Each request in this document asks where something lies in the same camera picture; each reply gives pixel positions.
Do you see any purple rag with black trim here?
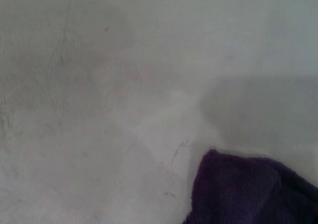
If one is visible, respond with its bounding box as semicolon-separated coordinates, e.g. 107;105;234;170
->
183;149;318;224

